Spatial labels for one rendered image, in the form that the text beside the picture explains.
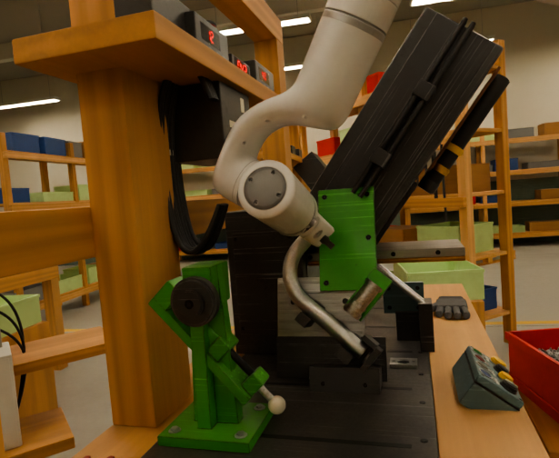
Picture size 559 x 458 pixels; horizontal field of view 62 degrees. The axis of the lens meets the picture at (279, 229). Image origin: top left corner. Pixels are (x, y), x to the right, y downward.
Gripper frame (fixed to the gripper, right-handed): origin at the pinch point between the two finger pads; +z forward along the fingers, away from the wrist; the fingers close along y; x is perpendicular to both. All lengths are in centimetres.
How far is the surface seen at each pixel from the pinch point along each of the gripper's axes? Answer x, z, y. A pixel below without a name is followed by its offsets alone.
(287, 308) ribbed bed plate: 15.9, 5.1, -6.0
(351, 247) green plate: -2.4, 2.9, -7.5
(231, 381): 25.3, -20.8, -12.8
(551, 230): -286, 866, -85
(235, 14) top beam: -33, 32, 76
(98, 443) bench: 50, -19, -3
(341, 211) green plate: -6.5, 2.8, -0.9
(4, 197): 208, 298, 370
